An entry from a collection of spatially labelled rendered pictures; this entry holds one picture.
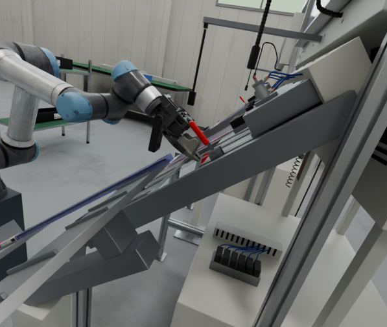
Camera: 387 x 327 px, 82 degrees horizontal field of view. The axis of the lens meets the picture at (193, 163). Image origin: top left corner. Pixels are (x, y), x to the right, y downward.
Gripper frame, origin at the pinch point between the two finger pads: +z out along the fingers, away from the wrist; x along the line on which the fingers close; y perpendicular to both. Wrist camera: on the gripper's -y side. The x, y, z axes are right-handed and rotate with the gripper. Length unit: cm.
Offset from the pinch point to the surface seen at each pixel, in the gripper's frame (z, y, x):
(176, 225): 25, -61, 49
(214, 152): 1.2, 11.7, -18.0
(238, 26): -19.3, 33.6, 10.1
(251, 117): 0.9, 22.1, -17.0
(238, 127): 2.5, 13.6, 14.5
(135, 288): 33, -92, 23
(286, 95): 2.2, 29.2, -17.0
